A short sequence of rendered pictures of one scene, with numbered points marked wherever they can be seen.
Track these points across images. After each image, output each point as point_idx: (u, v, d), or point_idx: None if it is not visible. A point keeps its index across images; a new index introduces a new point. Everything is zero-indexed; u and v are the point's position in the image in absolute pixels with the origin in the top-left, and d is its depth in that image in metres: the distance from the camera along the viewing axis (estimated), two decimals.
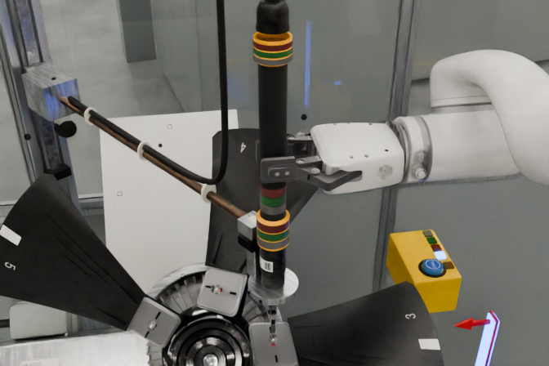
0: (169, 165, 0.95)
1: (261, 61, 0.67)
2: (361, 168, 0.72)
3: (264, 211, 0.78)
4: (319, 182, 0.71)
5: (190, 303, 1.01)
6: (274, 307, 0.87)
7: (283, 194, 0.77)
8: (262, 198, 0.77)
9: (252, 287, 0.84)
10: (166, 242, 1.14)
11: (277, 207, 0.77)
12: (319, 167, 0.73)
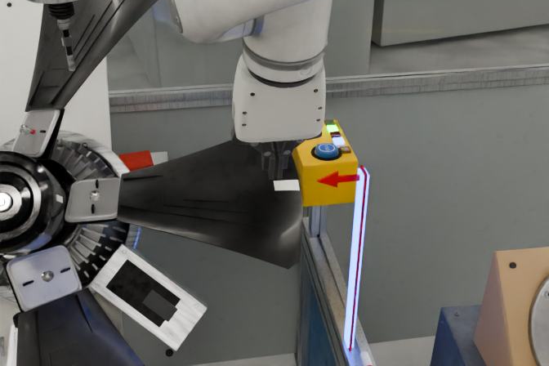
0: None
1: None
2: (324, 105, 0.69)
3: None
4: None
5: None
6: (64, 24, 0.66)
7: None
8: None
9: None
10: (11, 111, 1.00)
11: None
12: None
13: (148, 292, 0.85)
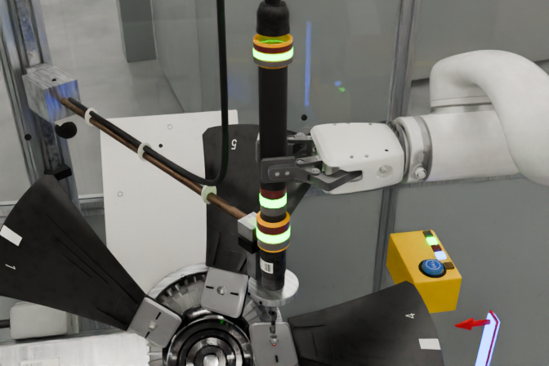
0: (169, 167, 0.95)
1: (261, 64, 0.67)
2: (361, 168, 0.72)
3: (264, 212, 0.78)
4: (319, 182, 0.71)
5: (190, 303, 1.01)
6: (275, 308, 0.87)
7: (283, 195, 0.77)
8: (262, 199, 0.77)
9: (252, 289, 0.85)
10: (166, 242, 1.14)
11: (277, 209, 0.77)
12: (319, 167, 0.73)
13: None
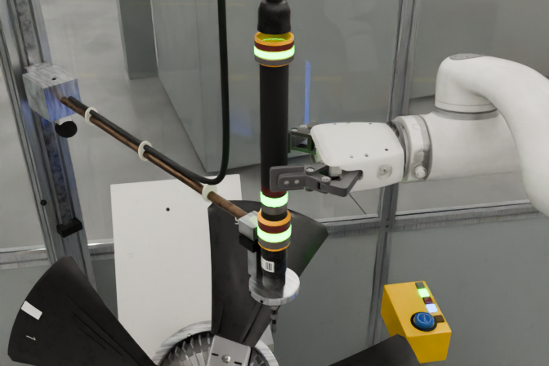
0: (170, 166, 0.95)
1: (263, 61, 0.67)
2: (361, 167, 0.72)
3: (265, 211, 0.78)
4: (333, 189, 0.70)
5: (197, 365, 1.09)
6: (276, 307, 0.87)
7: (284, 194, 0.77)
8: (264, 198, 0.77)
9: (253, 287, 0.84)
10: (173, 301, 1.22)
11: (278, 207, 0.77)
12: (327, 171, 0.73)
13: None
